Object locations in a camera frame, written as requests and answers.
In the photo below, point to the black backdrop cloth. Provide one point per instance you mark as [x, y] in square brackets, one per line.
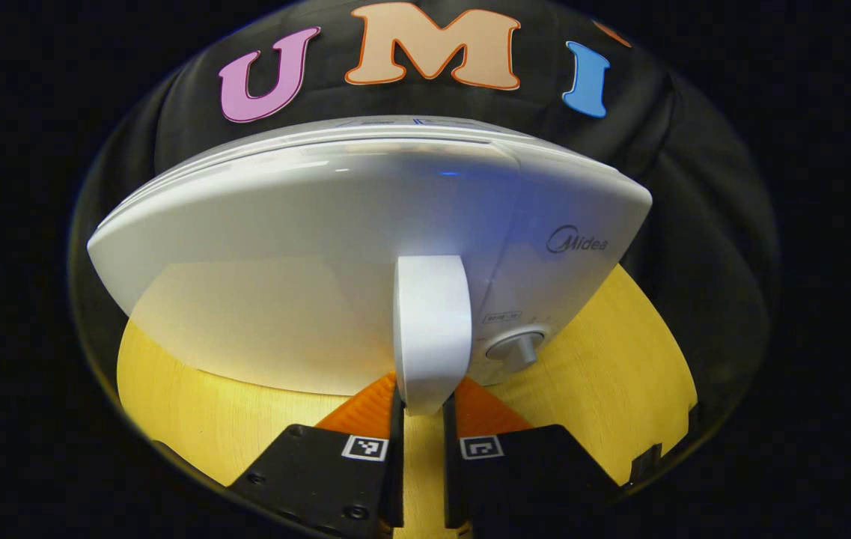
[694, 187]

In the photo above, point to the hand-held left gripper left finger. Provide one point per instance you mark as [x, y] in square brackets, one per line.
[320, 479]

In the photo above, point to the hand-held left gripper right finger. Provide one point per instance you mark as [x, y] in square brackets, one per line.
[530, 479]

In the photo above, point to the white microwave oven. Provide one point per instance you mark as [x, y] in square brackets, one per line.
[283, 262]

